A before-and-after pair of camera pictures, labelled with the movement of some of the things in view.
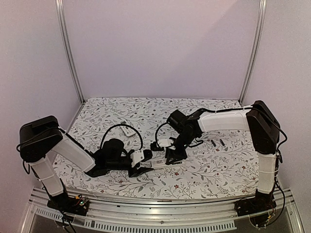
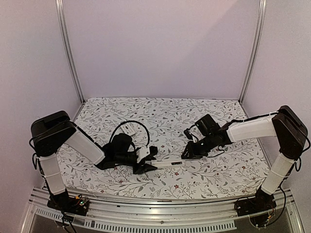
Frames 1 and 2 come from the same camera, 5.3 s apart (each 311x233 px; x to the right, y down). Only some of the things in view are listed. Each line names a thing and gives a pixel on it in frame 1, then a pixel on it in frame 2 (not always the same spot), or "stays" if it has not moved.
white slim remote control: [159, 163] stays
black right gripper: [178, 156] → [193, 154]
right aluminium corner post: [262, 10] stays
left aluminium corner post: [66, 44] stays
